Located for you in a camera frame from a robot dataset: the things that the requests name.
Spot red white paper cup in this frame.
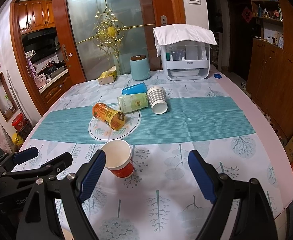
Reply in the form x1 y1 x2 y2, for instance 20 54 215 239
101 139 134 179

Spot orange printed cup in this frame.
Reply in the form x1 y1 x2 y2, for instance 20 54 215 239
92 103 126 131

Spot green printed cup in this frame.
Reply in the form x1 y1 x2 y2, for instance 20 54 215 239
117 93 149 113

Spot blue plastic cup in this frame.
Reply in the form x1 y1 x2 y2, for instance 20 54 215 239
121 82 148 95

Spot grey checkered paper cup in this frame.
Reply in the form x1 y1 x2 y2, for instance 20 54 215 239
147 86 168 115

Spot red tin can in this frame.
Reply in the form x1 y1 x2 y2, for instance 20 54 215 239
11 113 27 132

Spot round floral placemat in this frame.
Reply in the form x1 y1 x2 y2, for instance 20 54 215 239
88 104 142 142

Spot yellow tissue box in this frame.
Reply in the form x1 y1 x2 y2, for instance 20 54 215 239
98 66 118 85

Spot teal table runner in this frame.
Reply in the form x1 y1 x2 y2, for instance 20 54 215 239
32 96 255 145

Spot light blue canister brown lid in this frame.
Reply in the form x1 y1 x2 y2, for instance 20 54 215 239
130 55 151 81

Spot dark wooden cabinet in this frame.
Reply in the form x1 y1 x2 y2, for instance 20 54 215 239
246 0 293 140

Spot wooden kitchen cabinets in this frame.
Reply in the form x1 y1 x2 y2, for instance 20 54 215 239
10 0 86 115

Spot blue bottle cap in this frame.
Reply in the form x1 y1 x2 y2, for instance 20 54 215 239
214 73 222 79

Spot frosted glass sliding door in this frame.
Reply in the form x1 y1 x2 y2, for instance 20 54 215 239
66 0 161 80

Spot white cosmetic organizer box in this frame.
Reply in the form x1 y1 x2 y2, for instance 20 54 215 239
160 41 211 81

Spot white towel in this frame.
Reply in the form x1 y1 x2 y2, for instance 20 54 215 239
153 24 217 56

